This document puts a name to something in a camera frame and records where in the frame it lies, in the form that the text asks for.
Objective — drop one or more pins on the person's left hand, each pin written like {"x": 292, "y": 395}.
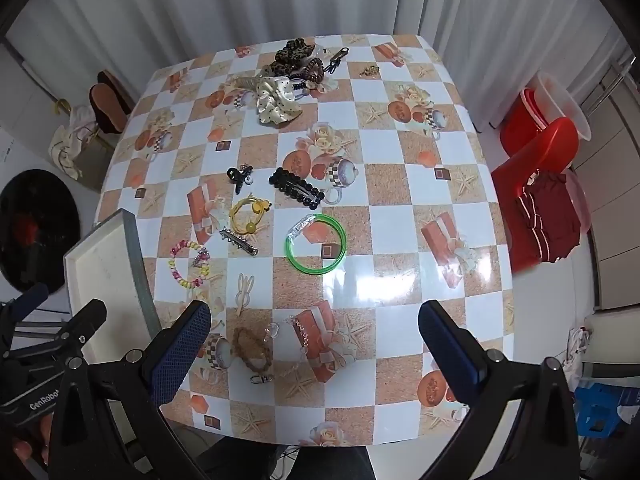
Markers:
{"x": 30, "y": 450}

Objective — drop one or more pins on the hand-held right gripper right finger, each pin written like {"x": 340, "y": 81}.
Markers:
{"x": 450, "y": 355}

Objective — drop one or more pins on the beige bunny hair clip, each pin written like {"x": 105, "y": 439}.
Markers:
{"x": 244, "y": 300}

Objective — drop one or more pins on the leopard print scrunchie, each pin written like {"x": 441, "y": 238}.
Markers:
{"x": 295, "y": 52}

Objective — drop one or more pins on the black metal clasp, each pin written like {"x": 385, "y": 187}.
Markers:
{"x": 332, "y": 64}

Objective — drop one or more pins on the red bucket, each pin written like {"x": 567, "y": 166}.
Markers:
{"x": 515, "y": 130}

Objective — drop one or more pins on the green translucent bangle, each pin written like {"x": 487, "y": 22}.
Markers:
{"x": 296, "y": 265}

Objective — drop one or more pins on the gold slipper rack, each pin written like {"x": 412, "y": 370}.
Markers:
{"x": 95, "y": 147}

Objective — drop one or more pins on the pink plastic basin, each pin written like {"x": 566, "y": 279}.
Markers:
{"x": 582, "y": 200}

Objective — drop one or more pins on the cream polka dot scrunchie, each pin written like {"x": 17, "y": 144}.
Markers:
{"x": 277, "y": 97}

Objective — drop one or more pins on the dark red cloth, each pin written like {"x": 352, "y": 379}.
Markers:
{"x": 550, "y": 215}

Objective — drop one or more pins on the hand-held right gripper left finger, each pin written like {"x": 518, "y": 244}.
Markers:
{"x": 186, "y": 347}

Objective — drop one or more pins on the white curtain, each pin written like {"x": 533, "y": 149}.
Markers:
{"x": 250, "y": 0}

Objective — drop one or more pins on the red plastic stool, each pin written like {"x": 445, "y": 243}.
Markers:
{"x": 550, "y": 145}

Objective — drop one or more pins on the black beaded hair clip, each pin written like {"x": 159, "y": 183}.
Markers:
{"x": 295, "y": 186}

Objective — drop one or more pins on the silver metal hair clip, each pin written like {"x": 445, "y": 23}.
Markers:
{"x": 237, "y": 241}

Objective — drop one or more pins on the black claw clip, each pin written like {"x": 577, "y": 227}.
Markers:
{"x": 236, "y": 178}

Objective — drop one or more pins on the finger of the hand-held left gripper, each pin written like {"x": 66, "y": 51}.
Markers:
{"x": 32, "y": 300}
{"x": 85, "y": 322}

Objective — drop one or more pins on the checkered printed tablecloth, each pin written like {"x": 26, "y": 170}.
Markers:
{"x": 380, "y": 280}

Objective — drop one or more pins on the white plastic bag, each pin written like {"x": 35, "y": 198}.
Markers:
{"x": 579, "y": 345}

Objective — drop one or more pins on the blue plastic stool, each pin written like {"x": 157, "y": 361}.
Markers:
{"x": 600, "y": 410}

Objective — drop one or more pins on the cream cloth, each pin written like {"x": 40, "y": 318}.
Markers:
{"x": 67, "y": 145}

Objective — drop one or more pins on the white shallow tray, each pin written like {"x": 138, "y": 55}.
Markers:
{"x": 105, "y": 280}

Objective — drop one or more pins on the clear beige hair claw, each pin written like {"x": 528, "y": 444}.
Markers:
{"x": 249, "y": 83}

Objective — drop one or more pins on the small gold brooch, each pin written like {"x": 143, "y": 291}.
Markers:
{"x": 370, "y": 71}

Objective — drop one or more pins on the white washing machine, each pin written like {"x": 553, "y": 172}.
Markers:
{"x": 35, "y": 230}

